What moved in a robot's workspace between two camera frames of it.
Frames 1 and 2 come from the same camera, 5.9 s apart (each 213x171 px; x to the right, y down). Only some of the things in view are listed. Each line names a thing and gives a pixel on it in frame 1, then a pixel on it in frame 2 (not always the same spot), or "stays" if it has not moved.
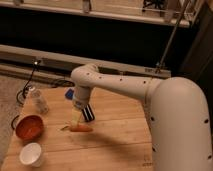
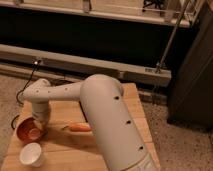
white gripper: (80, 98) -> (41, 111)
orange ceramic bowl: (30, 127) stays
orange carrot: (81, 129) stays
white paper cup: (30, 154) stays
